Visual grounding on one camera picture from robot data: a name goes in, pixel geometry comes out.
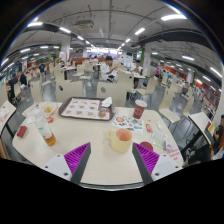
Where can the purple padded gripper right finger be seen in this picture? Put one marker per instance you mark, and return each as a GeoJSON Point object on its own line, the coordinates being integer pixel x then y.
{"type": "Point", "coordinates": [153, 166]}

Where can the small red sauce packet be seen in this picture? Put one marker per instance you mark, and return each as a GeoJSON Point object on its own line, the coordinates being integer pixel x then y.
{"type": "Point", "coordinates": [149, 128]}

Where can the red paper cup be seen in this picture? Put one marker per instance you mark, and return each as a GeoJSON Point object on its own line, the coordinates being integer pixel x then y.
{"type": "Point", "coordinates": [139, 108]}

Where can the red round lid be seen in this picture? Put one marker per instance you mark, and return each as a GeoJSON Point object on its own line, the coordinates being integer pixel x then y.
{"type": "Point", "coordinates": [147, 145]}

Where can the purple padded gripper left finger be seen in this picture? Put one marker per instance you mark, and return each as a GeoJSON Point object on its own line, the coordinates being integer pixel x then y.
{"type": "Point", "coordinates": [70, 166]}

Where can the plastic bottle with amber drink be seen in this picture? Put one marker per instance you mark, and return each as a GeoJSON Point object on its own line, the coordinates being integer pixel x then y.
{"type": "Point", "coordinates": [43, 127]}

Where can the beige chair left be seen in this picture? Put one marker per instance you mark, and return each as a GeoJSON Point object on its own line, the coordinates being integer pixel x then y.
{"type": "Point", "coordinates": [66, 89]}

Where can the colourful printed flyer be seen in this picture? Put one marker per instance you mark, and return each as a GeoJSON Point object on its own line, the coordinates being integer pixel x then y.
{"type": "Point", "coordinates": [132, 124]}

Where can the clear plastic sachet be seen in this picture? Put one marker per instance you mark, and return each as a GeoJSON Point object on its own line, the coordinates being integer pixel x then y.
{"type": "Point", "coordinates": [158, 139]}

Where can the beige chair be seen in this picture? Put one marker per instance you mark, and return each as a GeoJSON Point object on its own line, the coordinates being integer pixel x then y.
{"type": "Point", "coordinates": [66, 89]}
{"type": "Point", "coordinates": [117, 92]}

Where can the dark brown food tray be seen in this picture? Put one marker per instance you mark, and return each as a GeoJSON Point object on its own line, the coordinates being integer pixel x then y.
{"type": "Point", "coordinates": [86, 108]}

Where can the crumpled white napkin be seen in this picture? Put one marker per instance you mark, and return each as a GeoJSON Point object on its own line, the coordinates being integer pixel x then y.
{"type": "Point", "coordinates": [107, 102]}

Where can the person in black right edge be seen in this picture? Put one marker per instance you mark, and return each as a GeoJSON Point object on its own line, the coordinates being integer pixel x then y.
{"type": "Point", "coordinates": [217, 137]}

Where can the clear plastic food wrapper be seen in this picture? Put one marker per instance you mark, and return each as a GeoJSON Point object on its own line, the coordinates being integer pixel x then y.
{"type": "Point", "coordinates": [47, 108]}

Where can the beige chair right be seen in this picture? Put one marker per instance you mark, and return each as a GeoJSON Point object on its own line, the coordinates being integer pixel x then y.
{"type": "Point", "coordinates": [117, 92]}

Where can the man in white shirt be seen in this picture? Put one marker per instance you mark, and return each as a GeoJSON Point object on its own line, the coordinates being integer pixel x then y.
{"type": "Point", "coordinates": [107, 71]}

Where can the yellow mug pink inside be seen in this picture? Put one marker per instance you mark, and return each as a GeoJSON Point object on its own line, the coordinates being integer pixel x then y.
{"type": "Point", "coordinates": [121, 139]}

